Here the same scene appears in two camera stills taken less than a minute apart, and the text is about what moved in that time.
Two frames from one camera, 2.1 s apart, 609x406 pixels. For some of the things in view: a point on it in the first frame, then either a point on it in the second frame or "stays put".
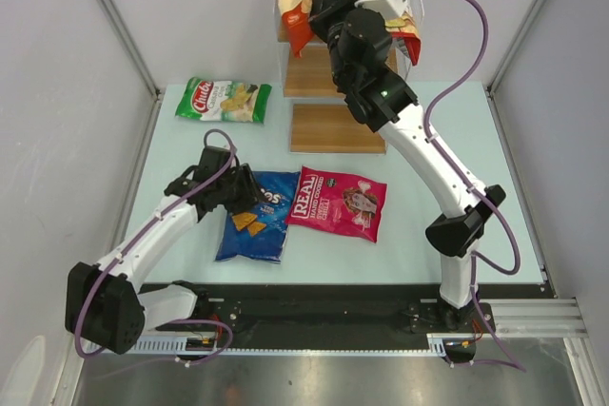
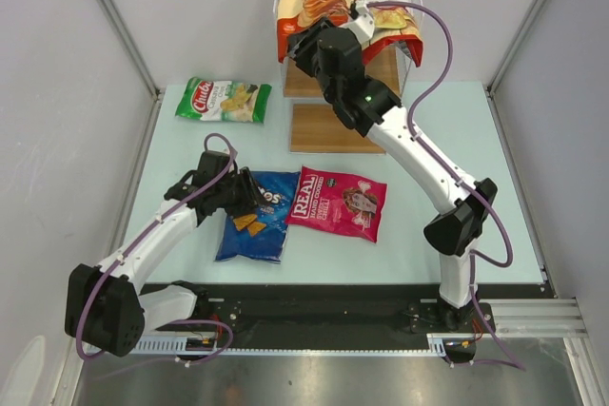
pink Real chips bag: (339, 203) stays put
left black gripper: (251, 194) stays put
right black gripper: (326, 6) -> (301, 45)
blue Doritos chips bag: (258, 232) stays put
